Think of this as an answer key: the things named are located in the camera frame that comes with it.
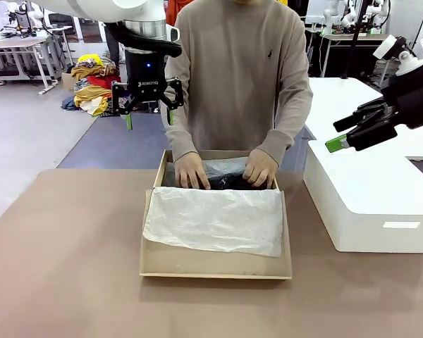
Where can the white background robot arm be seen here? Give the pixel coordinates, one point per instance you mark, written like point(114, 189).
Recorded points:
point(380, 15)
point(333, 15)

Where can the person's right forearm beige sleeve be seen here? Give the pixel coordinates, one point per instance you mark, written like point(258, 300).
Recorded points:
point(181, 137)

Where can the person's right hand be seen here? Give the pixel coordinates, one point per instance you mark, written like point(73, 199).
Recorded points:
point(192, 172)

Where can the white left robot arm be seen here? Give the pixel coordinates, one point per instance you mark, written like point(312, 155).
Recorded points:
point(102, 8)

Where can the black tripod pole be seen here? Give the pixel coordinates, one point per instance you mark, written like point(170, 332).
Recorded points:
point(354, 45)

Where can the person in beige sweater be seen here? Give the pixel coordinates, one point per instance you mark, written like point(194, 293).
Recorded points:
point(232, 70)

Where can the black office chair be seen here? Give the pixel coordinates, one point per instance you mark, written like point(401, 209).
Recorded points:
point(61, 23)

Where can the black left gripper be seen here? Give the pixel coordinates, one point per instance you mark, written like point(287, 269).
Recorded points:
point(146, 74)

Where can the person in orange hoodie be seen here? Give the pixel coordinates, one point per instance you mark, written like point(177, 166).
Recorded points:
point(172, 10)

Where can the colourful pile of clothes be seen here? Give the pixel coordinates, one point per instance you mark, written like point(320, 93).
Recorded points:
point(91, 91)

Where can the white tissue wrapping paper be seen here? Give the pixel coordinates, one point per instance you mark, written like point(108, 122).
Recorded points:
point(215, 218)

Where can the person's left forearm beige sleeve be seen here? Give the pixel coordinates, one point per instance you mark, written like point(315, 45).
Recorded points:
point(285, 130)

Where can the person's left hand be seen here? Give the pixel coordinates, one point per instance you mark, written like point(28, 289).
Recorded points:
point(259, 169)

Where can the brown cardboard shoe box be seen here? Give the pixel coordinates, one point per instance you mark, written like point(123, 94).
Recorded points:
point(197, 264)

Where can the wooden top background table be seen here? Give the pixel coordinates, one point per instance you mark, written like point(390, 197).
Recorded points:
point(352, 37)

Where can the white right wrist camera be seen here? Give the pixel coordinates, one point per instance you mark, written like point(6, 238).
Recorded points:
point(391, 49)

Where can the grey background desk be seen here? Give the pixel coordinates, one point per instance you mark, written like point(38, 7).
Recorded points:
point(17, 53)

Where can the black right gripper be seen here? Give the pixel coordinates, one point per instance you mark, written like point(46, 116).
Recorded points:
point(416, 98)

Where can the white plastic storage bin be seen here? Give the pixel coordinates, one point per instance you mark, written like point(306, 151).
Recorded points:
point(366, 200)

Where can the small cardboard floor box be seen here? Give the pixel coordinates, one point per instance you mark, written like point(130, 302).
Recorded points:
point(68, 82)

